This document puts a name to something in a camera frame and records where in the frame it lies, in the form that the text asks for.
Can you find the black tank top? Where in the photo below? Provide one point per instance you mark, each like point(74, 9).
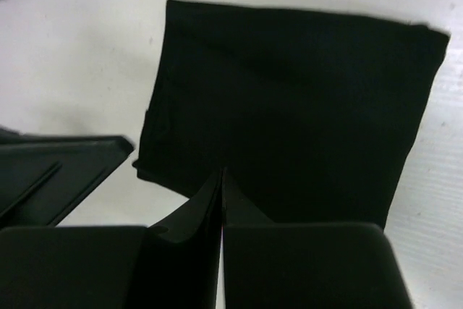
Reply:
point(312, 113)

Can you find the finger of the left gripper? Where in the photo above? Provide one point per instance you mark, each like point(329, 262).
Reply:
point(44, 178)

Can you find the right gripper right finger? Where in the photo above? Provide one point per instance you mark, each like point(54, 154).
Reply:
point(320, 265)

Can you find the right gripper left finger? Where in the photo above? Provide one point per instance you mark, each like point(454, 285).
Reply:
point(172, 264)

